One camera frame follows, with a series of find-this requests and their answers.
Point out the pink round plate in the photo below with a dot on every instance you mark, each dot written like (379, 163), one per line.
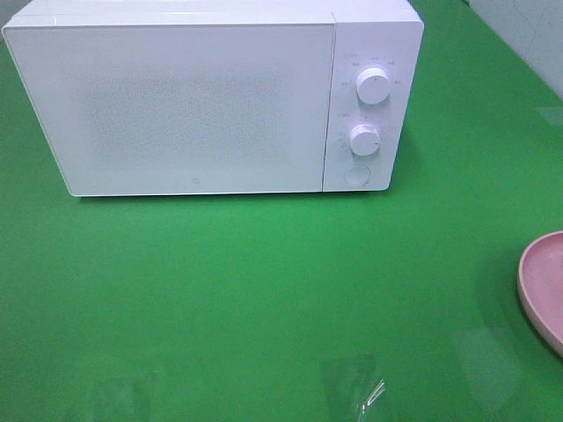
(539, 286)

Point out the lower white microwave knob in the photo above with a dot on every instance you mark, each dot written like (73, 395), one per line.
(364, 140)

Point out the white microwave door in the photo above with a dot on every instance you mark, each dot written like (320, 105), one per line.
(143, 110)

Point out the white microwave knob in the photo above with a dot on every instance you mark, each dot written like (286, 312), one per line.
(364, 140)
(373, 86)

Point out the clear plastic tape piece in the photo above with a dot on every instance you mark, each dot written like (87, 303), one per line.
(374, 394)

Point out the round microwave door button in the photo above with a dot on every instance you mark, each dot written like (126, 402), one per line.
(357, 176)

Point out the white microwave oven body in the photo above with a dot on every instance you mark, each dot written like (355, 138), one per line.
(384, 34)

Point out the upper white microwave knob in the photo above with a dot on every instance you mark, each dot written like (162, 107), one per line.
(373, 86)

